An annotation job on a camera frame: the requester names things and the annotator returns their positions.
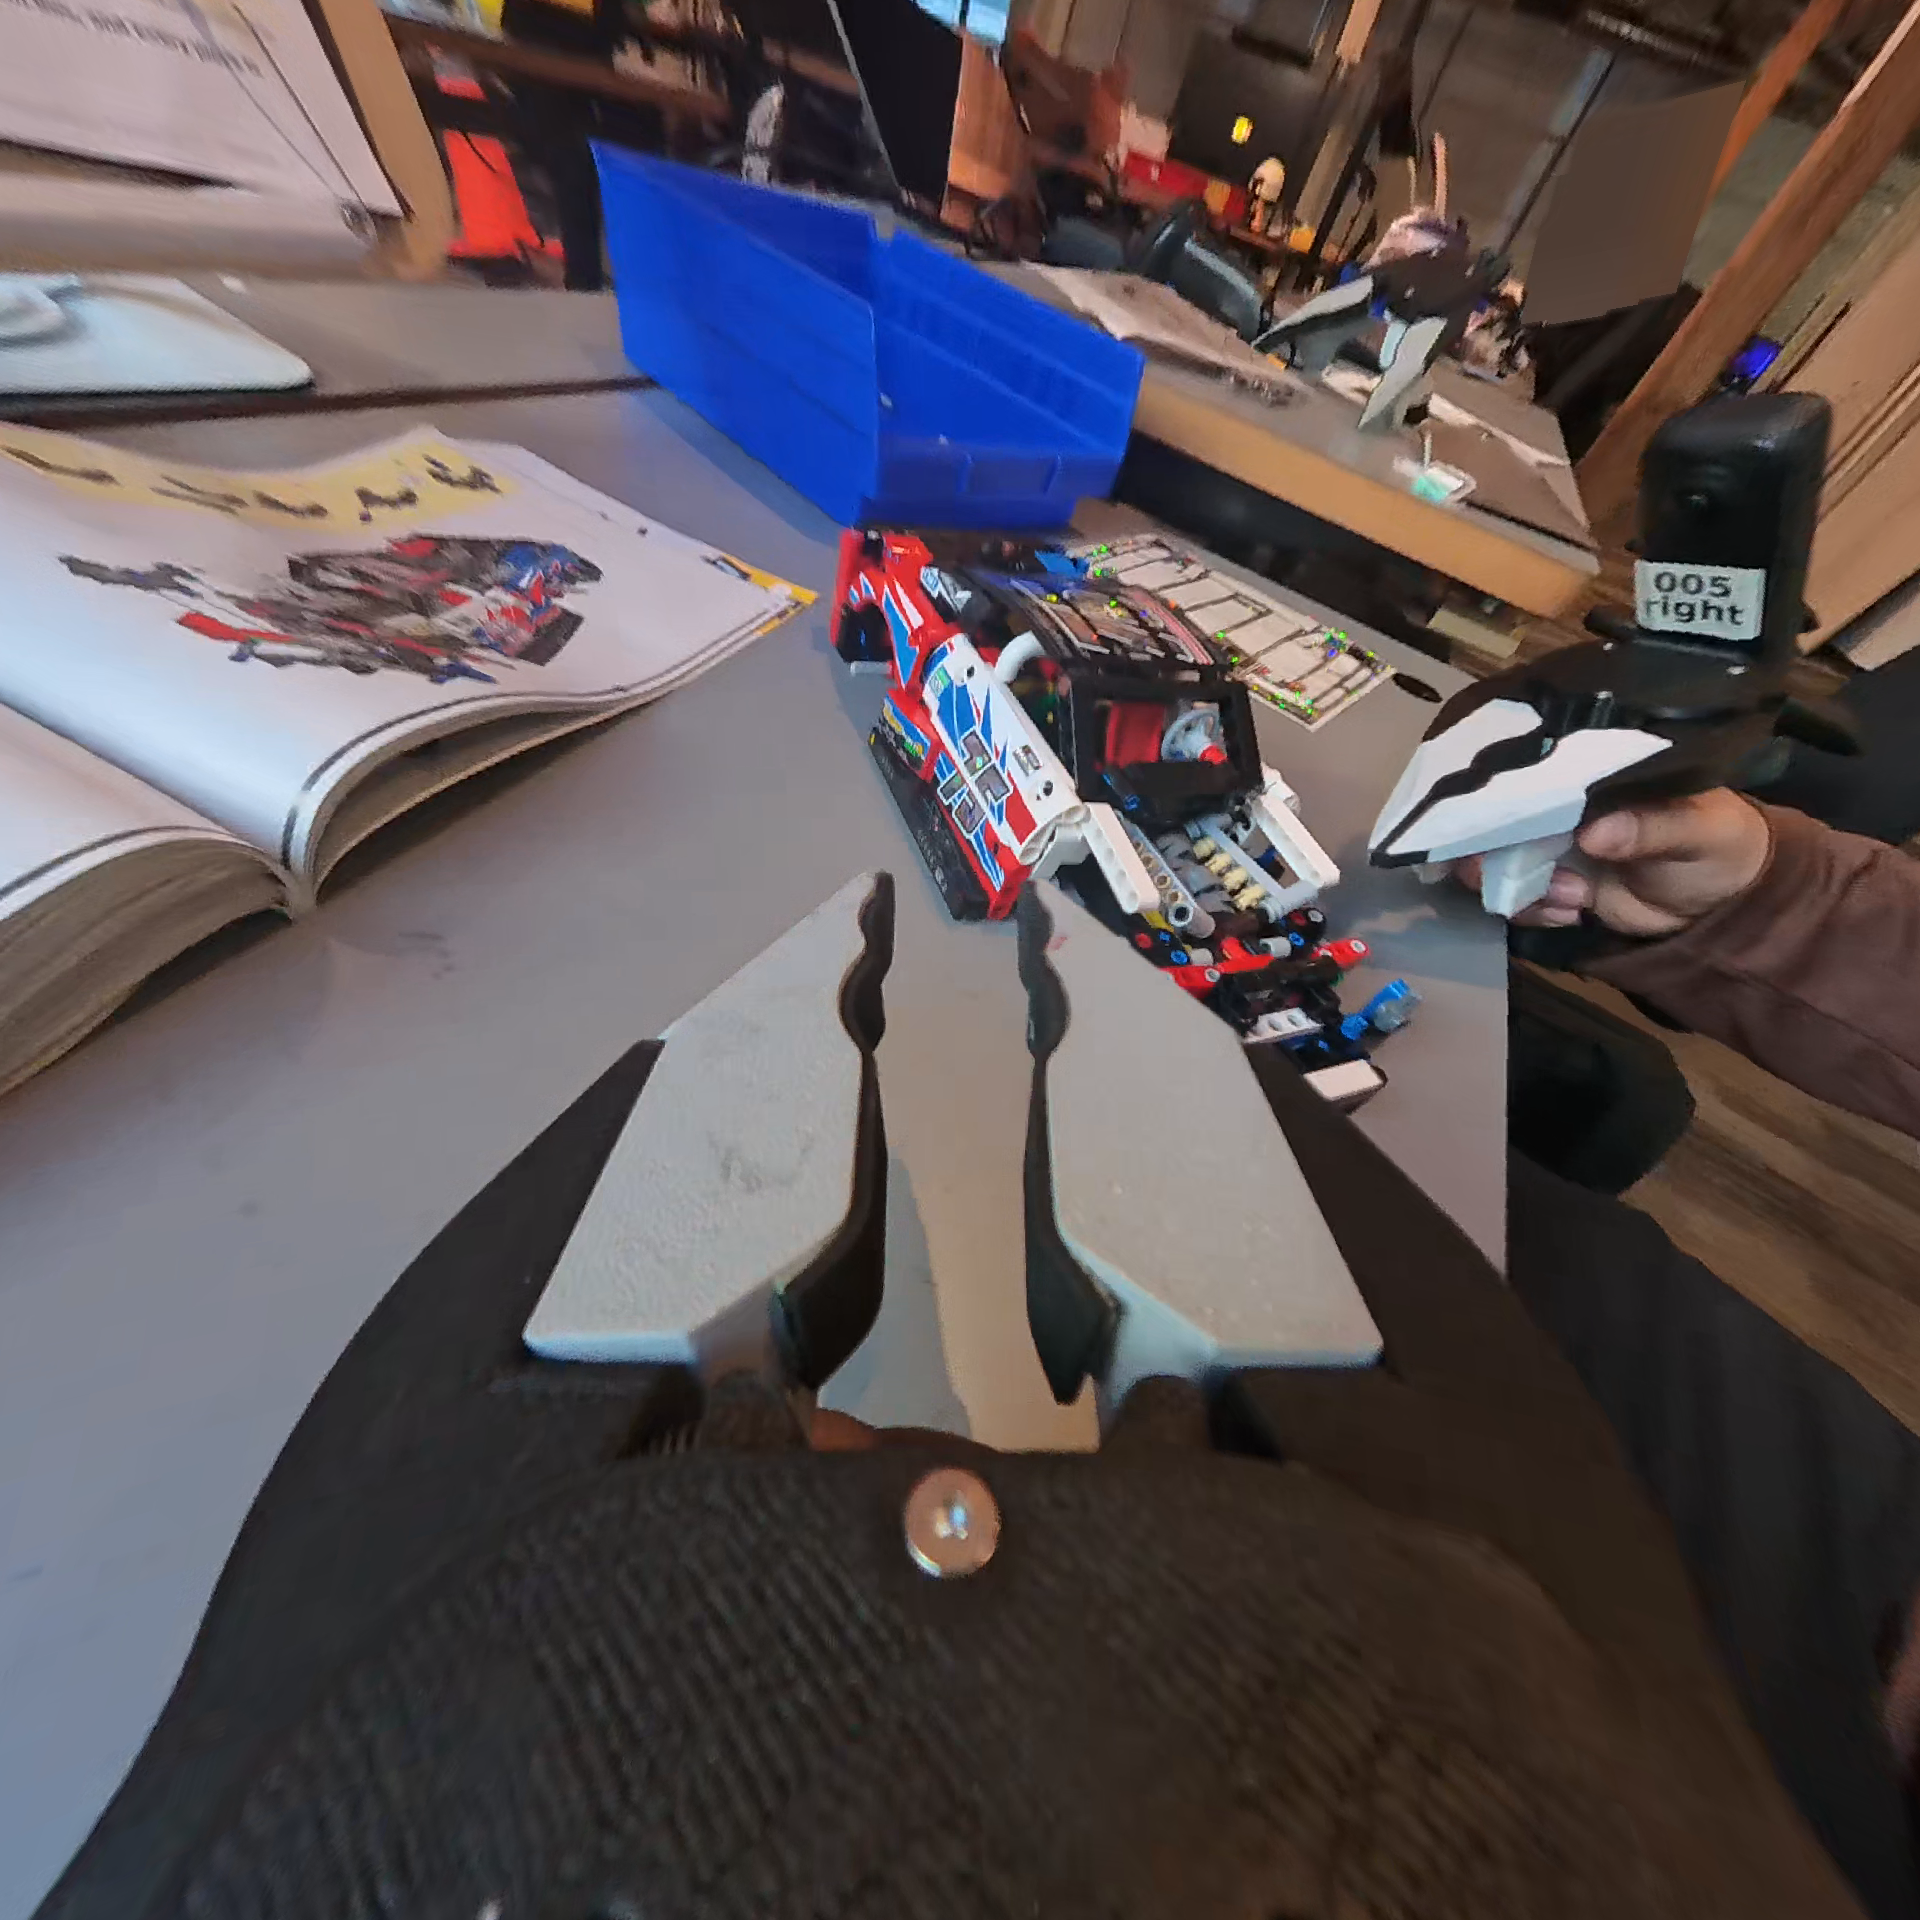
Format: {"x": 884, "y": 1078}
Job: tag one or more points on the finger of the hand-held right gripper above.
{"x": 1479, "y": 739}
{"x": 1514, "y": 801}

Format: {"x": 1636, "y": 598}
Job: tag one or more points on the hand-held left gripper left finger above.
{"x": 720, "y": 1187}

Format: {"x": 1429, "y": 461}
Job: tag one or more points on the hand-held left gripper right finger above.
{"x": 1186, "y": 1198}

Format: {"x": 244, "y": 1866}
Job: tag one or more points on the brick-built toy race car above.
{"x": 1049, "y": 752}

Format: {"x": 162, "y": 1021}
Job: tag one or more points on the person's right forearm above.
{"x": 1827, "y": 961}

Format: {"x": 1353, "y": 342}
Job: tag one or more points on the person's right hand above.
{"x": 1666, "y": 863}

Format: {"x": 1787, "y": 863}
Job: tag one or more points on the holographic sticker sheet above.
{"x": 1259, "y": 630}

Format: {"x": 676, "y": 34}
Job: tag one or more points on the black backpack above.
{"x": 1591, "y": 1078}

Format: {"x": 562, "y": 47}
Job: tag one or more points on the spare grey black gripper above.
{"x": 1409, "y": 299}

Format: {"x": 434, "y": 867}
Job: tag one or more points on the white printed sheet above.
{"x": 1140, "y": 321}

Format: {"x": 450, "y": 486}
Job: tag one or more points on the black handheld device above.
{"x": 1198, "y": 272}

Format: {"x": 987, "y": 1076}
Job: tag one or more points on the open instruction booklet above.
{"x": 299, "y": 676}

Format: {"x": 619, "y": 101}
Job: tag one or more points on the blue plastic bin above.
{"x": 840, "y": 345}

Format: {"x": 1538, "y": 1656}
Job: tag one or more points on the white rounded flat device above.
{"x": 133, "y": 354}

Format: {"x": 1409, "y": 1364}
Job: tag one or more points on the building-block instruction sheet on board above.
{"x": 375, "y": 118}

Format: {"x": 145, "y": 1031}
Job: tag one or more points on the printed instruction paper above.
{"x": 151, "y": 75}

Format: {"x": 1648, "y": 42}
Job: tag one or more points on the wooden post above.
{"x": 1754, "y": 240}

